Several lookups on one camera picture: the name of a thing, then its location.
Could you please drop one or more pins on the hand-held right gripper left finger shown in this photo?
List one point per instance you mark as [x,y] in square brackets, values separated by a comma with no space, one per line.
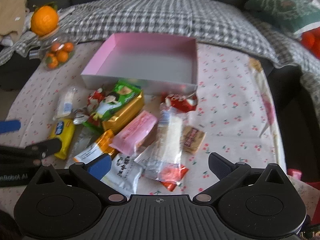
[100,166]

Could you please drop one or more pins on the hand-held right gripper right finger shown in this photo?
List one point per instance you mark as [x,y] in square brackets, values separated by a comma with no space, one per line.
[220,167]

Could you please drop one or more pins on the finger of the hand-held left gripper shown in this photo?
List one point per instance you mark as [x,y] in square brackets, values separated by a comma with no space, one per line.
[10,126]
[47,146]

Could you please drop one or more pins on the yellow snack packet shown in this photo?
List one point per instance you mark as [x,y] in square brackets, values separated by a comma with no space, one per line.
[62,136]

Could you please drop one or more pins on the orange white snack packet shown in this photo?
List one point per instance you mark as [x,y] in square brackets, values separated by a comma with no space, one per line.
[172,175]
[97,146]

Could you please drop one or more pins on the white black print snack packet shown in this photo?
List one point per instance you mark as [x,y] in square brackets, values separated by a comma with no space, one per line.
[125,172]

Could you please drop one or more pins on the small brown biscuit packet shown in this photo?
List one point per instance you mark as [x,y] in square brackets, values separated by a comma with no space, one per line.
[193,140]

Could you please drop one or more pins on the white blue label snack packet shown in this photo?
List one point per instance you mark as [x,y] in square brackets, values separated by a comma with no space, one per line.
[65,102]

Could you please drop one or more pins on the long clear rice cracker packet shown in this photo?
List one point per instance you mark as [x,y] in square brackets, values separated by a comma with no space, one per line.
[170,132]

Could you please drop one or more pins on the green cartoon snack packet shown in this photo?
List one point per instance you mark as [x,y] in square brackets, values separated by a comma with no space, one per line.
[120,92]

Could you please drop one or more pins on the pink cardboard box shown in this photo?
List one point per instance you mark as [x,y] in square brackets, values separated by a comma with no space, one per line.
[150,65]

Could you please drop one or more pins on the clear plastic wrapper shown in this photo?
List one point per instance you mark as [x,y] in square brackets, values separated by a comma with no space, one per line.
[81,141]

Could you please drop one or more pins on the silver wrapped candy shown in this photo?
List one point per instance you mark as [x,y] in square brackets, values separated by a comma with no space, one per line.
[80,117]

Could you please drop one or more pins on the pink snack packet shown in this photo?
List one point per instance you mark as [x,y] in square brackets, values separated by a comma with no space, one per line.
[135,132]

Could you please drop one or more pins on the gold foil snack packet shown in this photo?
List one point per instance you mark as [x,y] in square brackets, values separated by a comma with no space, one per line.
[131,112]

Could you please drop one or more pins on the floral cherry tablecloth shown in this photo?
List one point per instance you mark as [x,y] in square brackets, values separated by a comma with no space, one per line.
[225,100]

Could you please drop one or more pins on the red white candy packet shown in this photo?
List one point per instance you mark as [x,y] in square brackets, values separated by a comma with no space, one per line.
[96,97]

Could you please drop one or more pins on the red white snack packet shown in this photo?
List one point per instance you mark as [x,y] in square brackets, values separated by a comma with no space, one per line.
[180,103]

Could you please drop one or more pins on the glass jar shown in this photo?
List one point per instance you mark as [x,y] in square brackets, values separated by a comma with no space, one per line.
[43,47]

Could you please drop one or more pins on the pile of small tangerines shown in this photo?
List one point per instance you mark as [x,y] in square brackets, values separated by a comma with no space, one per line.
[61,55]

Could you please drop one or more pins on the orange fruit shaped jar lid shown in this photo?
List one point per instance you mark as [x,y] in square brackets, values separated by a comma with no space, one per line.
[45,18]

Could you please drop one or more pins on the beige cloth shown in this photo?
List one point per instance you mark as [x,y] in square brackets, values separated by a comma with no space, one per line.
[12,12]

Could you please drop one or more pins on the orange plush toy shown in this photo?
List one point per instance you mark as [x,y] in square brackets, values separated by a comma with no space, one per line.
[311,40]

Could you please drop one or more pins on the grey checked blanket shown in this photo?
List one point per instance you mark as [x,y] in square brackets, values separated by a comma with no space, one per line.
[162,15]

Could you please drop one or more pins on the green branch pattern cushion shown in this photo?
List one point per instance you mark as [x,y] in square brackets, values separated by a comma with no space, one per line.
[282,7]

